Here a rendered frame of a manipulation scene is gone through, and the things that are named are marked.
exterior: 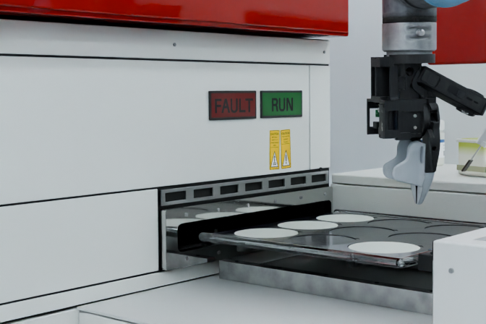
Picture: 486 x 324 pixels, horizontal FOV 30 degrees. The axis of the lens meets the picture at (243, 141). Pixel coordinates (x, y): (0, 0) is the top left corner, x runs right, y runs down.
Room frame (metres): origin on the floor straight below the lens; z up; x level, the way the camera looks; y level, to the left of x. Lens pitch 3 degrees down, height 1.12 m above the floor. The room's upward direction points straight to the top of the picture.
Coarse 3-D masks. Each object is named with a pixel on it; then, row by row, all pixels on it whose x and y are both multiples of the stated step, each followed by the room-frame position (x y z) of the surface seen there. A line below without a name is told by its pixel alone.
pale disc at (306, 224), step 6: (288, 222) 1.53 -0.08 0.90; (294, 222) 1.53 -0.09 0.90; (300, 222) 1.53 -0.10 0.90; (306, 222) 1.53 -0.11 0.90; (312, 222) 1.53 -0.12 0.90; (318, 222) 1.53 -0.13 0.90; (324, 222) 1.53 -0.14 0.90; (330, 222) 1.53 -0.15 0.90; (288, 228) 1.47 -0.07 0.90; (294, 228) 1.47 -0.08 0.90; (300, 228) 1.47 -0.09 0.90; (306, 228) 1.47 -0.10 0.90; (312, 228) 1.46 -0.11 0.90; (318, 228) 1.46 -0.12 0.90; (324, 228) 1.46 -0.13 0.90
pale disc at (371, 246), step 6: (354, 246) 1.29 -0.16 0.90; (360, 246) 1.29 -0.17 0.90; (366, 246) 1.29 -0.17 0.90; (372, 246) 1.29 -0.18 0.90; (378, 246) 1.28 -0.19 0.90; (384, 246) 1.28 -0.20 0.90; (390, 246) 1.28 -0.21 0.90; (396, 246) 1.28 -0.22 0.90; (402, 246) 1.28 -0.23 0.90; (408, 246) 1.28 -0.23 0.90; (414, 246) 1.28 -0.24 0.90; (372, 252) 1.23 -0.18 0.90; (378, 252) 1.23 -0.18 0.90; (384, 252) 1.23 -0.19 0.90; (390, 252) 1.23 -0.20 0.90; (396, 252) 1.23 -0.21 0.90; (402, 252) 1.23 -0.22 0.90
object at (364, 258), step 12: (204, 240) 1.40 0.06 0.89; (216, 240) 1.38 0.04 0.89; (228, 240) 1.36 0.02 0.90; (240, 240) 1.35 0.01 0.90; (252, 240) 1.33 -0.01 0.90; (264, 240) 1.32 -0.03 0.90; (288, 252) 1.29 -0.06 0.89; (300, 252) 1.27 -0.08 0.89; (312, 252) 1.26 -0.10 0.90; (324, 252) 1.25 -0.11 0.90; (336, 252) 1.23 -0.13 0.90; (348, 252) 1.22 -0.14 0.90; (360, 252) 1.21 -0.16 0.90; (372, 264) 1.20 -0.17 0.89; (384, 264) 1.18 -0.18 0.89; (396, 264) 1.17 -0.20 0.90
